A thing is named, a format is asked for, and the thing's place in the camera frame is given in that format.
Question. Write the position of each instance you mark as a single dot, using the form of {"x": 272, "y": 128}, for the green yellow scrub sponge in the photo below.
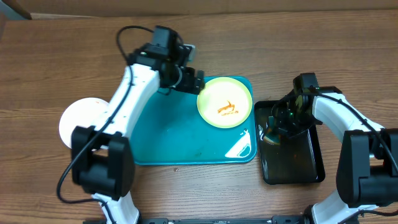
{"x": 272, "y": 135}

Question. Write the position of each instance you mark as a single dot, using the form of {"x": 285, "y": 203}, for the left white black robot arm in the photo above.
{"x": 101, "y": 157}

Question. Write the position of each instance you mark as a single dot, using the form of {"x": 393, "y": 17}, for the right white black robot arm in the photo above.
{"x": 366, "y": 178}

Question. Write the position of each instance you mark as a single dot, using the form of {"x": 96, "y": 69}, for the green rimmed plate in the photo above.
{"x": 225, "y": 102}

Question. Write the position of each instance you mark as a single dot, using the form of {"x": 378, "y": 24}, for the black water tray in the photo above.
{"x": 296, "y": 160}

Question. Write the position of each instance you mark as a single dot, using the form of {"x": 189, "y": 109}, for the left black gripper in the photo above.
{"x": 185, "y": 86}

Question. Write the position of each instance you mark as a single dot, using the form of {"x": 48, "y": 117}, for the teal plastic serving tray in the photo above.
{"x": 170, "y": 131}

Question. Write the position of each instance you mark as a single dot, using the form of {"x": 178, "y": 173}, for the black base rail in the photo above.
{"x": 277, "y": 219}

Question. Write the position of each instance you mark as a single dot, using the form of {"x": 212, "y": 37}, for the white plate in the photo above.
{"x": 80, "y": 113}

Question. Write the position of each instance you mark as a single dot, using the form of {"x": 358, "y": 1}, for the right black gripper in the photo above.
{"x": 281, "y": 126}

